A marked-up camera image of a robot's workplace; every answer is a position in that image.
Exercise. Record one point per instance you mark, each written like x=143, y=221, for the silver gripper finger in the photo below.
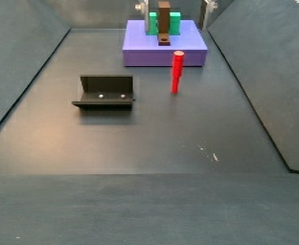
x=143, y=7
x=208, y=7

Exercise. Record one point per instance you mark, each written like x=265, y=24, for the red stepped peg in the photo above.
x=178, y=60

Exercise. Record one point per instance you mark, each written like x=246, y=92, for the brown L-shaped board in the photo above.
x=163, y=21

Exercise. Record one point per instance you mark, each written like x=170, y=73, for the green block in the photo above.
x=174, y=28

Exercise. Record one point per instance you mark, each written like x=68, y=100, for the purple base block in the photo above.
x=142, y=51

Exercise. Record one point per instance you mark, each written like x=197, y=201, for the black angle bracket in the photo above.
x=106, y=90

